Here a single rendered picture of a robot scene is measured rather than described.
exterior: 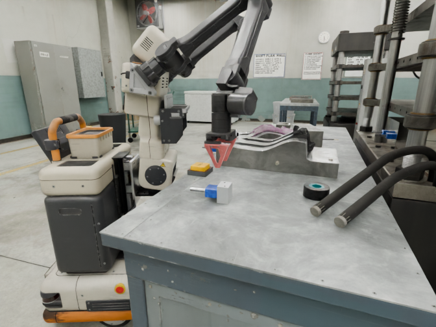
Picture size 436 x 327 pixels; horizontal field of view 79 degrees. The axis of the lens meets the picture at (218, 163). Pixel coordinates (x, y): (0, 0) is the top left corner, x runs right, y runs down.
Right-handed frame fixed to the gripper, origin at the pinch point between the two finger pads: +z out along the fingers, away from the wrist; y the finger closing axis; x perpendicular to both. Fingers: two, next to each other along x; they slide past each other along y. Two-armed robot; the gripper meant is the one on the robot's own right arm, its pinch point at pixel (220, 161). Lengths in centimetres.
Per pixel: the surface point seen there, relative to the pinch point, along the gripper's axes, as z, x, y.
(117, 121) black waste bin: 39, 284, 331
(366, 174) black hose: 4.6, -43.2, 14.8
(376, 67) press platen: -35, -73, 152
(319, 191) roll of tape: 9.2, -29.2, 7.9
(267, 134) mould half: 3, -6, 69
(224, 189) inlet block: 7.8, -1.6, -2.3
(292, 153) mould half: 3.9, -20.4, 32.9
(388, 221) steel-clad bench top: 12.6, -46.2, -0.5
